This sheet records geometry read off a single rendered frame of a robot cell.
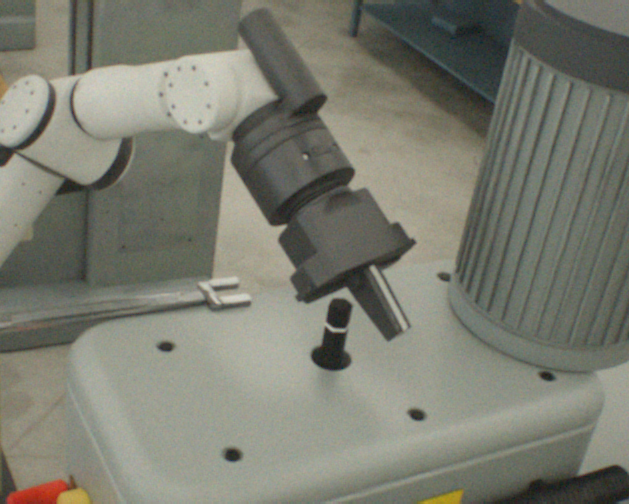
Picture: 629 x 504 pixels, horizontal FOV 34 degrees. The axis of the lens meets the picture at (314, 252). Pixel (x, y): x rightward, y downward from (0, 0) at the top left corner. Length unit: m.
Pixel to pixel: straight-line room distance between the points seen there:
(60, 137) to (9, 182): 0.08
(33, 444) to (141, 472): 2.80
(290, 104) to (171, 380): 0.25
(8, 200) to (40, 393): 2.70
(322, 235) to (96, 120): 0.30
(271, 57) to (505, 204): 0.25
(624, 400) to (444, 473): 0.37
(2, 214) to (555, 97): 0.58
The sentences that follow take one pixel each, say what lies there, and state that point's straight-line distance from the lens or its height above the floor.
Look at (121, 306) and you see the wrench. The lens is 0.95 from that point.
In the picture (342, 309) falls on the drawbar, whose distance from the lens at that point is 0.89.
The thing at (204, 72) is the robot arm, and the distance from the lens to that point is 0.86.
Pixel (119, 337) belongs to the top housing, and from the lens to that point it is 0.92.
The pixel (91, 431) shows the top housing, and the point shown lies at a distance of 0.87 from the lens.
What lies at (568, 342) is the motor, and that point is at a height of 1.92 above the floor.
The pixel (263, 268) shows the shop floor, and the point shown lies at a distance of 4.55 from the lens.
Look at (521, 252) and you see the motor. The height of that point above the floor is 2.00.
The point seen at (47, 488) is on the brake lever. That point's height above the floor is 1.71.
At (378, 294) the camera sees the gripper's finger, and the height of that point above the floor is 1.99.
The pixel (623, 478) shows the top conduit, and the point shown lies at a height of 1.80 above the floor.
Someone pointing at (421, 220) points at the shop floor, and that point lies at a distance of 5.16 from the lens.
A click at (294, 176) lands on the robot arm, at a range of 0.84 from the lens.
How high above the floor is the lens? 2.45
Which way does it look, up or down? 31 degrees down
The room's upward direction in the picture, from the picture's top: 10 degrees clockwise
